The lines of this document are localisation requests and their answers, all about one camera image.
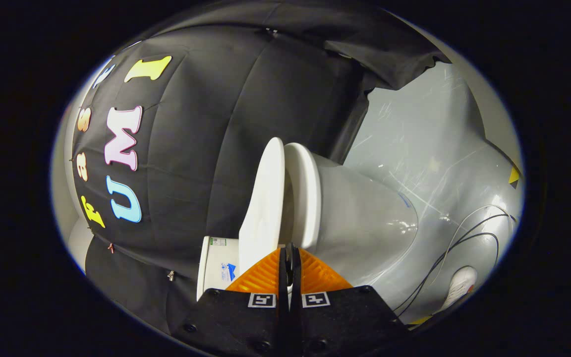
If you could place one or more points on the black backdrop cloth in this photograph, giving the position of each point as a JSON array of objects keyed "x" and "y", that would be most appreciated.
[{"x": 216, "y": 124}]

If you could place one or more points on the white toilet with tank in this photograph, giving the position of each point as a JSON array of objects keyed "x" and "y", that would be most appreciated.
[{"x": 365, "y": 218}]

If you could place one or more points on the person's white shoe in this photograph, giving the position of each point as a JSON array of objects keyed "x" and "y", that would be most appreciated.
[{"x": 459, "y": 286}]

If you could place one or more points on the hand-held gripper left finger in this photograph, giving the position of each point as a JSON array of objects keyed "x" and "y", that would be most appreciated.
[{"x": 236, "y": 317}]

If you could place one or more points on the white toilet seat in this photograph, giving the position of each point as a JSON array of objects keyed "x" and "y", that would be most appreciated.
[{"x": 308, "y": 198}]

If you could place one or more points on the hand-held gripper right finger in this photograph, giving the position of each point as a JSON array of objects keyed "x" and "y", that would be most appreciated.
[{"x": 345, "y": 317}]

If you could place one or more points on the yellow floor tape piece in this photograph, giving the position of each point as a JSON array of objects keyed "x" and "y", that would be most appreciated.
[
  {"x": 418, "y": 321},
  {"x": 513, "y": 174}
]

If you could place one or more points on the white toilet lid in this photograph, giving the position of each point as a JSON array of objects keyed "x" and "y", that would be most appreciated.
[{"x": 263, "y": 208}]

